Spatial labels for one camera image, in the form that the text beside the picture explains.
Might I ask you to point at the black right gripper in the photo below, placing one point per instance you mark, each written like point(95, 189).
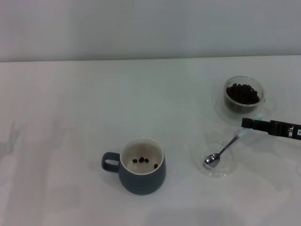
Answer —
point(285, 129)

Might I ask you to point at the dark blue ceramic mug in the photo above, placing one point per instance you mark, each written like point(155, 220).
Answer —
point(141, 184)

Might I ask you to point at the clear glass cup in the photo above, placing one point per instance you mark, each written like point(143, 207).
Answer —
point(244, 108)

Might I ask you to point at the coffee beans heap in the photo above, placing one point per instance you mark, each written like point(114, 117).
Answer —
point(243, 95)

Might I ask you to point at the clear glass saucer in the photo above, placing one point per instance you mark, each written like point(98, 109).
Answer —
point(222, 113)

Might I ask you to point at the clear glass dish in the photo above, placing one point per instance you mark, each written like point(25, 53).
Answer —
point(197, 164)

